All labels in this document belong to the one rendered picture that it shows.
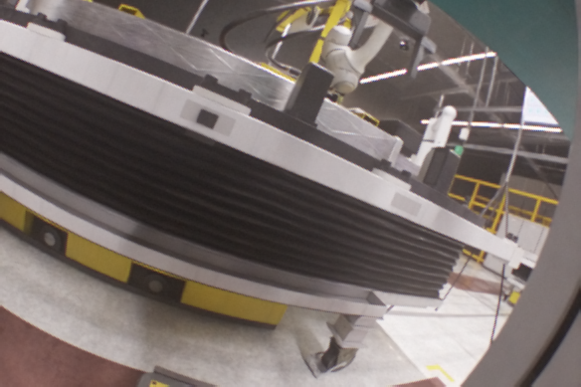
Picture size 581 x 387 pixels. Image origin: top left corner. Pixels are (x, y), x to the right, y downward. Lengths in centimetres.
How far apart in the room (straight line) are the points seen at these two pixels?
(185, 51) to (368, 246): 91
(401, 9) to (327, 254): 81
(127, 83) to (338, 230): 79
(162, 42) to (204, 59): 13
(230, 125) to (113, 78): 25
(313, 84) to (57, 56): 56
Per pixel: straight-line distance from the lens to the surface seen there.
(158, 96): 53
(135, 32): 81
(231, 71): 74
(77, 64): 60
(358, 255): 107
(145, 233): 90
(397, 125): 110
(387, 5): 59
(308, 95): 60
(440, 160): 86
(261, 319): 130
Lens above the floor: 80
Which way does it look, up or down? 2 degrees down
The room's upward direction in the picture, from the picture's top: 23 degrees clockwise
